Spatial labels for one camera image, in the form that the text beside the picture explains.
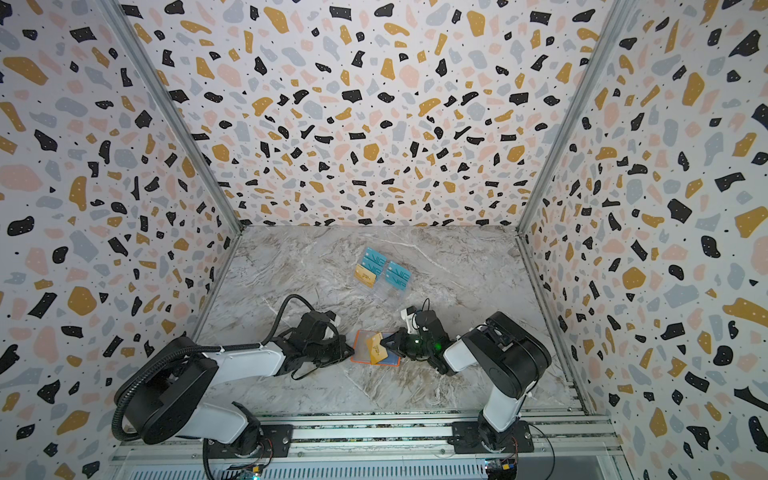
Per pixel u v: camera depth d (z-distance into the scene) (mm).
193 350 486
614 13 719
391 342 852
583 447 748
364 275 1008
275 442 731
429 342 744
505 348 517
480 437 674
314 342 725
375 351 876
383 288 1024
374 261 1002
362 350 894
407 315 878
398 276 969
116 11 685
